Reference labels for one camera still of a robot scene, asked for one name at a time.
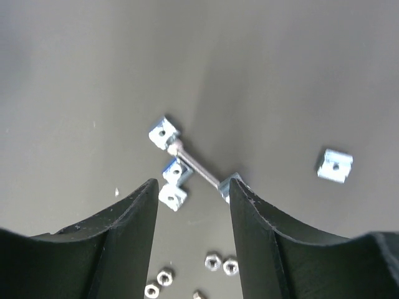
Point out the small hex nut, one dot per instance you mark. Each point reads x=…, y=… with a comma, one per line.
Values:
x=165, y=277
x=230, y=266
x=152, y=290
x=213, y=261

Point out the silver square t-nut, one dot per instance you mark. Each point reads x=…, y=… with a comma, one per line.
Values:
x=177, y=172
x=172, y=196
x=164, y=133
x=223, y=187
x=335, y=166

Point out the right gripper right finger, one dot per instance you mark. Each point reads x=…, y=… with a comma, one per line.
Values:
x=282, y=257

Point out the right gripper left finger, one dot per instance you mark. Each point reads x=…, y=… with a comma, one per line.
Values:
x=106, y=255

